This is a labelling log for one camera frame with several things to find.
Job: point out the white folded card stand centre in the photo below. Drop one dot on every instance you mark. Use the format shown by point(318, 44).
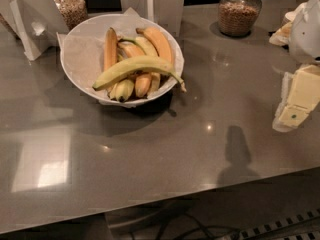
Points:
point(166, 13)

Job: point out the short yellow-green bottom banana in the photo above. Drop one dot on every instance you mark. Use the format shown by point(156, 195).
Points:
point(122, 91)

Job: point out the glass jar of grains right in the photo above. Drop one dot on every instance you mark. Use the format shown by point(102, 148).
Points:
point(237, 17)

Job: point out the glass jar of grains left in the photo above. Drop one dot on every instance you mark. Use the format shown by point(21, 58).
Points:
point(73, 12)

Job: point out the long yellow-green front banana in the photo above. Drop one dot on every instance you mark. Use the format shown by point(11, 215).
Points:
point(143, 63)

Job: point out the orange banana under middle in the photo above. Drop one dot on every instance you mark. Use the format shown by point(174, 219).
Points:
point(143, 80)

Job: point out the white folded card stand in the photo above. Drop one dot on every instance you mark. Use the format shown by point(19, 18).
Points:
point(36, 22)
point(166, 13)

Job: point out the glass jar of grains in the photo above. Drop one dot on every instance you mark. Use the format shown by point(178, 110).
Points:
point(73, 12)
point(237, 17)

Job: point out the black white striped strip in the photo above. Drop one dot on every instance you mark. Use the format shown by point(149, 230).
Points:
point(301, 226)

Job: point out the green-tipped middle banana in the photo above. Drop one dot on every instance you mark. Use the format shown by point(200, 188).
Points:
point(150, 50)

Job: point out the ripe banana at right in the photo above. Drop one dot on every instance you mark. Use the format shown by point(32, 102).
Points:
point(159, 41)

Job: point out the white bowl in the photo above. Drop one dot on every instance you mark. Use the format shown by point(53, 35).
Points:
point(80, 54)

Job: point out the upright orange-yellow left banana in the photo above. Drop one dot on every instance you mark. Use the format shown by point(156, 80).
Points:
point(110, 48)

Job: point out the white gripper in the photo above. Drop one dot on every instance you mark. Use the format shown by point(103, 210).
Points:
point(306, 34)

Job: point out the white paper bowl liner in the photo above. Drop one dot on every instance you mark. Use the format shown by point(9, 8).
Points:
point(71, 49)

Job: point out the white folded card stand left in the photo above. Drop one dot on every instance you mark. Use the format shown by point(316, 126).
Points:
point(36, 22)

